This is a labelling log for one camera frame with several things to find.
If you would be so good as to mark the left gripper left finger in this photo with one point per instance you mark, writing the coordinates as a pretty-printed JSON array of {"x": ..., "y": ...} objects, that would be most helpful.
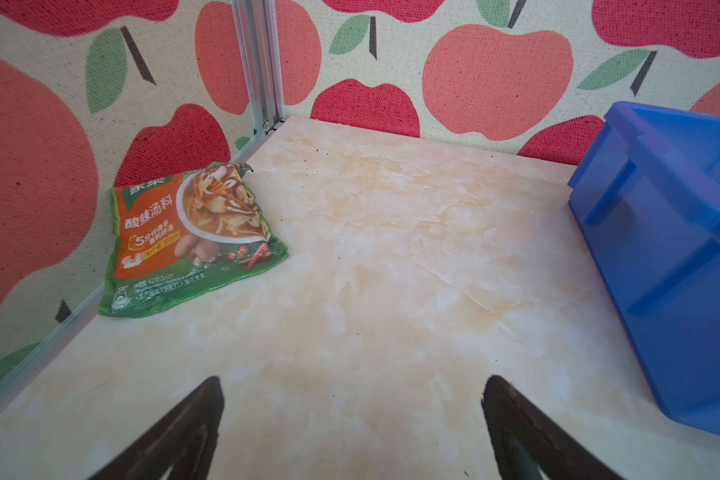
[{"x": 181, "y": 445}]

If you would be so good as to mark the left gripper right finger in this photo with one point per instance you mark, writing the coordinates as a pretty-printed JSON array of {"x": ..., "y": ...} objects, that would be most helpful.
[{"x": 527, "y": 444}]

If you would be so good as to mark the blue plastic bin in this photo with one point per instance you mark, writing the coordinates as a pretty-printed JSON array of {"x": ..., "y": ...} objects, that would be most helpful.
[{"x": 646, "y": 197}]

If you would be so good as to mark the orange noodle snack packet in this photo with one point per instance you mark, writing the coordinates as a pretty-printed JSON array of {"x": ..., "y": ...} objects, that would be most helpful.
[{"x": 179, "y": 237}]

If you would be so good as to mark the left aluminium frame post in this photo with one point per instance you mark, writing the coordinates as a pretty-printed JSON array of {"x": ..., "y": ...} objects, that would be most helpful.
[{"x": 257, "y": 35}]

